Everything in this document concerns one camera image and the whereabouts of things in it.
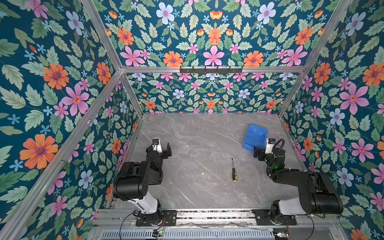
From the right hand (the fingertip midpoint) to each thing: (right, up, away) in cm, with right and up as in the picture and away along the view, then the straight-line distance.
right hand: (262, 146), depth 92 cm
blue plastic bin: (0, +5, +12) cm, 13 cm away
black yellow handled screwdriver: (-19, -16, -6) cm, 26 cm away
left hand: (-64, +4, -2) cm, 64 cm away
